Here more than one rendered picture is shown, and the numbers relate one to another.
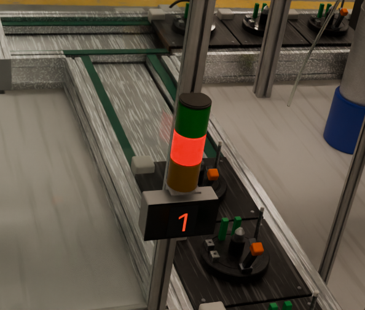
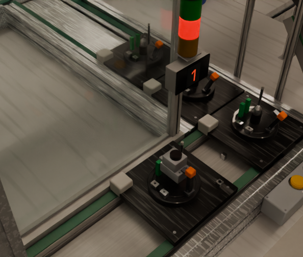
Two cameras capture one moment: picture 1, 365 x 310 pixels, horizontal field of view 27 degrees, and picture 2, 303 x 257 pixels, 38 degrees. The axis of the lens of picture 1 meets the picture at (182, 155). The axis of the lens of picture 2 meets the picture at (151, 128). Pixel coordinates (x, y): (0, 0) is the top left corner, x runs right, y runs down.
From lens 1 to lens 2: 0.46 m
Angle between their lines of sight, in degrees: 20
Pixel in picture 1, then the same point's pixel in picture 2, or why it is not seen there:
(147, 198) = (172, 69)
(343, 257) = (231, 65)
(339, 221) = (244, 44)
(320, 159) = not seen: hidden behind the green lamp
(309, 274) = (233, 80)
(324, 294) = (249, 87)
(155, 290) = (174, 122)
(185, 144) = (193, 25)
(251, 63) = not seen: outside the picture
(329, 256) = (240, 66)
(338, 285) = not seen: hidden behind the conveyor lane
